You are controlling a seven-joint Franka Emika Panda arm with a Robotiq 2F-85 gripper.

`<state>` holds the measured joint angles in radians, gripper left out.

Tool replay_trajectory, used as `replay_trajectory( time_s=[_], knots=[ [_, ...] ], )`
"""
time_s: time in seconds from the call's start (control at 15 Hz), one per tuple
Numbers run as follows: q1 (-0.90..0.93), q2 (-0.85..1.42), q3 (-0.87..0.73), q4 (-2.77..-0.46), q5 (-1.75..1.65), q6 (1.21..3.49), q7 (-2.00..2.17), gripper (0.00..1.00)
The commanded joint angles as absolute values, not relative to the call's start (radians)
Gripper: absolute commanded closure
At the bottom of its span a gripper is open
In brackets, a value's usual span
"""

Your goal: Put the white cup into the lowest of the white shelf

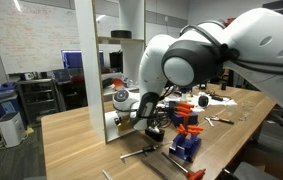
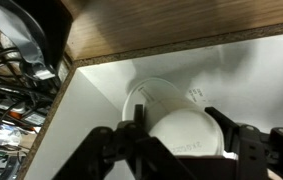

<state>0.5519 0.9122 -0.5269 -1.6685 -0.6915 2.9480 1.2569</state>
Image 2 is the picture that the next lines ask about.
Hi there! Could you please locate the white cup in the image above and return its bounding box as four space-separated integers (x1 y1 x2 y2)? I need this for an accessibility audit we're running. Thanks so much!
121 77 225 158

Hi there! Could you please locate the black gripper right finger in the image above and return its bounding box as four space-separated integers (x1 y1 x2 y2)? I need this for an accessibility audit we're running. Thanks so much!
204 106 283 180

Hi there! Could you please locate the black cable bundle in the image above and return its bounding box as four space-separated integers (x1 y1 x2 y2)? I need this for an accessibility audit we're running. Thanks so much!
0 26 62 138

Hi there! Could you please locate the white shelf unit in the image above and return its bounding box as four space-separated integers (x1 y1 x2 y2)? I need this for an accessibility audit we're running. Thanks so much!
15 19 283 180

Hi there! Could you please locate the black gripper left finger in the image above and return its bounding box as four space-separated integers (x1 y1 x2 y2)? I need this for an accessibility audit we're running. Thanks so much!
52 104 195 180

